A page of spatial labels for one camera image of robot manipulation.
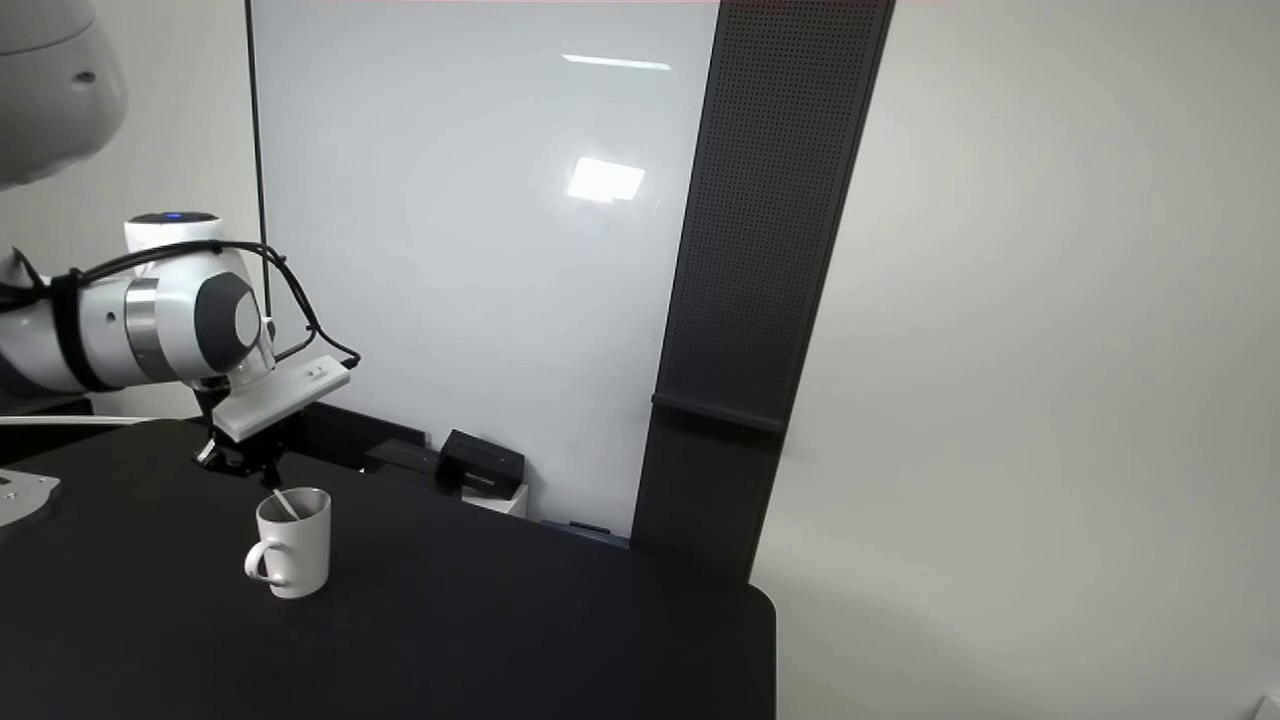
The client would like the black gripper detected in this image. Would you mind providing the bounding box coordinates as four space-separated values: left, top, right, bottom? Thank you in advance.
192 381 294 494

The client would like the white ceramic mug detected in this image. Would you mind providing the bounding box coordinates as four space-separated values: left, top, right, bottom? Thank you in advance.
239 482 337 603

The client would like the silver metal mounting plate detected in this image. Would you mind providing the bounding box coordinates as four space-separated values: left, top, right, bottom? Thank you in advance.
0 466 66 536

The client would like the small black box device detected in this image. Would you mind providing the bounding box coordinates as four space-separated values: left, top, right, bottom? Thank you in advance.
431 427 528 494

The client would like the white container under black box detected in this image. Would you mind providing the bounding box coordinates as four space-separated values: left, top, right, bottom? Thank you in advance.
455 480 536 522

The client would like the large whiteboard panel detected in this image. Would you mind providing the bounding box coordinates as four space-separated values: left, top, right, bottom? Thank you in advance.
246 0 725 545

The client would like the black vertical pillar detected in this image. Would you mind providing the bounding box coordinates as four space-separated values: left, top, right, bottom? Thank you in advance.
629 0 901 585

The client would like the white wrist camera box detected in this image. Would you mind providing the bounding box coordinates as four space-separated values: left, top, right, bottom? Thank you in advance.
211 351 358 443

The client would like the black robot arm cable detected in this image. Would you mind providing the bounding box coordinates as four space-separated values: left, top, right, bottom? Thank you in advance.
0 234 363 371

